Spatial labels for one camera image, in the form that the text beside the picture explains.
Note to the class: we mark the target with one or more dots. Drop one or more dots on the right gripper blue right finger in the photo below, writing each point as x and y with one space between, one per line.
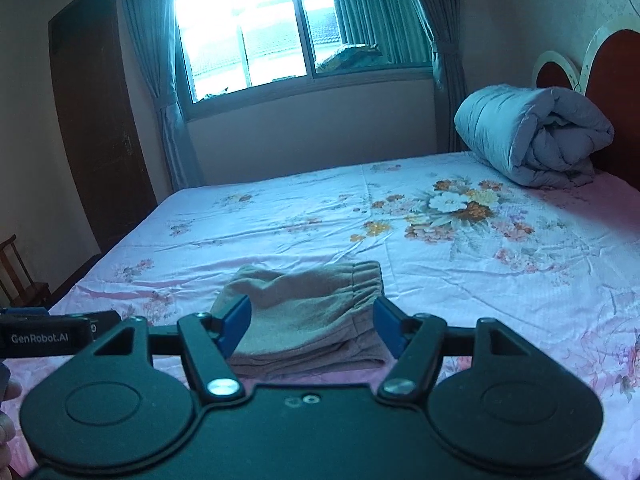
415 342

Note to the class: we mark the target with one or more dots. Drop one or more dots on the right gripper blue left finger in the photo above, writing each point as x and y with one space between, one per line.
207 342

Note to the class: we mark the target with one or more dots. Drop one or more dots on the beige fleece pants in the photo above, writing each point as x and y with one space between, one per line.
312 322

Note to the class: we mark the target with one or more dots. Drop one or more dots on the person's left hand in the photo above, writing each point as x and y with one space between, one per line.
7 431

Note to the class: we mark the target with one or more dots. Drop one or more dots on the wooden chair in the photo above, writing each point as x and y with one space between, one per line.
17 284

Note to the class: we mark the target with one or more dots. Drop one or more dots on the bed with floral pink sheet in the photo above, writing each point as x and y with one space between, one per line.
452 236

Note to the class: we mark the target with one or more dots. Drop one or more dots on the rolled grey-blue quilt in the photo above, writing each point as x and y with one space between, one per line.
539 138

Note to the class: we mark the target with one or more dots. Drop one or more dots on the cloth bundle on windowsill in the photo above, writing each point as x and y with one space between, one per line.
352 58

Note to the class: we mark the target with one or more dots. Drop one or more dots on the dark wooden door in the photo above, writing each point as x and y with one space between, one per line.
96 121

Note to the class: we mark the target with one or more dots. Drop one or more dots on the red and white headboard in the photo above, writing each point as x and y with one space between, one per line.
610 77

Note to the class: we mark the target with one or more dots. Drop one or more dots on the right teal curtain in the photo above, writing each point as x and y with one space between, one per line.
441 20

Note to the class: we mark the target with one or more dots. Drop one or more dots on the teal curtain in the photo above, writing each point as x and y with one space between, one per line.
154 34
441 20

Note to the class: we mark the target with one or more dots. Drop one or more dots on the left teal curtain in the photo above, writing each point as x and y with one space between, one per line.
154 34

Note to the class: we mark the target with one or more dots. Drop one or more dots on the window with sliding frame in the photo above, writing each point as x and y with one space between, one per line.
237 51

